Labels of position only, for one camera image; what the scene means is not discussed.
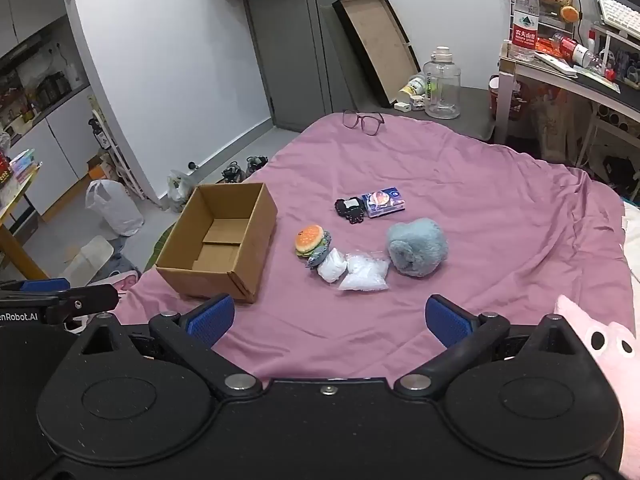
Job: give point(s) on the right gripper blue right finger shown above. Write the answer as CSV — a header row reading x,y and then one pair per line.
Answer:
x,y
469,340

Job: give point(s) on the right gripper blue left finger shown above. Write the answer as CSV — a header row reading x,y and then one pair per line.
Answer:
x,y
188,340

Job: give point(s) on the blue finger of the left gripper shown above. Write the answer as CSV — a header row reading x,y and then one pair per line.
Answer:
x,y
82,301
50,285

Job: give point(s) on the grey-blue fluffy plush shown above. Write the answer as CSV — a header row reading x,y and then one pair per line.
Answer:
x,y
418,248

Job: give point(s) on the white stuffing plastic bag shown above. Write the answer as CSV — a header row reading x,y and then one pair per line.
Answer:
x,y
365,273

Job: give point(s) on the burger plush toy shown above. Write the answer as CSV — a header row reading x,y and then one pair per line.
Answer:
x,y
309,238

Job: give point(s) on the blue denim fabric toy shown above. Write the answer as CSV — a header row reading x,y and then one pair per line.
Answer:
x,y
318,256

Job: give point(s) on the small white soft bag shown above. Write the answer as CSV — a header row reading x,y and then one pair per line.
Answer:
x,y
332,267

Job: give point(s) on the blue tissue pack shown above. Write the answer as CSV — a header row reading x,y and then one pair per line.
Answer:
x,y
382,202

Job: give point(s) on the pink cartoon tote bag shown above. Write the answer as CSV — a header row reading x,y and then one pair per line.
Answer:
x,y
122,281

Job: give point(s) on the brown cardboard box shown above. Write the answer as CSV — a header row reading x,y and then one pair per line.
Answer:
x,y
220,243

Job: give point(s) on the green cartoon leaf rug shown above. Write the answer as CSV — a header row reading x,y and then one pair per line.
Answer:
x,y
157,249

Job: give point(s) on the clear trash plastic bag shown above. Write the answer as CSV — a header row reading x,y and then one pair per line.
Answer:
x,y
180,188

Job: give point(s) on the pink bed sheet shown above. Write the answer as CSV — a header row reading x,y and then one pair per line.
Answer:
x,y
521,232

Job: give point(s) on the pink plush pillow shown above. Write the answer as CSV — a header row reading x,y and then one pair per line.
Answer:
x,y
616,351

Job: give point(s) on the grey sneaker left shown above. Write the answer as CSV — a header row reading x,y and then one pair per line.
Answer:
x,y
233,173

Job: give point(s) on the grey sneaker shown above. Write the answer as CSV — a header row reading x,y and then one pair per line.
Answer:
x,y
233,173
254,163

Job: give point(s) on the grey sneaker right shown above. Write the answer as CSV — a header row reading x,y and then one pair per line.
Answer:
x,y
254,163

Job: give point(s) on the dark-framed eyeglasses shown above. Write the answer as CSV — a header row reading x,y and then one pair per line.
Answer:
x,y
369,123

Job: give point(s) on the red container under desk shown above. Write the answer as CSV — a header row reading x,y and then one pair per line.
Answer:
x,y
493,89

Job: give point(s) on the yellow-label jar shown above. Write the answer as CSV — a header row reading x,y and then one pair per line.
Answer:
x,y
414,87

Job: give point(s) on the large clear water jug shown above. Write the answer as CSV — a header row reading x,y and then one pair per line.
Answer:
x,y
443,83

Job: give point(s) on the white desk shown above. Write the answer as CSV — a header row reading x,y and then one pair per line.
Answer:
x,y
622,103

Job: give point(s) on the grey door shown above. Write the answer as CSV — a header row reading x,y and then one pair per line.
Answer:
x,y
306,62

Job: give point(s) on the black framed cardboard tray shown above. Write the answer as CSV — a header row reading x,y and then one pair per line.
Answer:
x,y
381,45

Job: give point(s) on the red-label water bottle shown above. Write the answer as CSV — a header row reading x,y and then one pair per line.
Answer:
x,y
525,17

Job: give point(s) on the white keyboard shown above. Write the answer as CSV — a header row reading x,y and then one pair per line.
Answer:
x,y
620,16

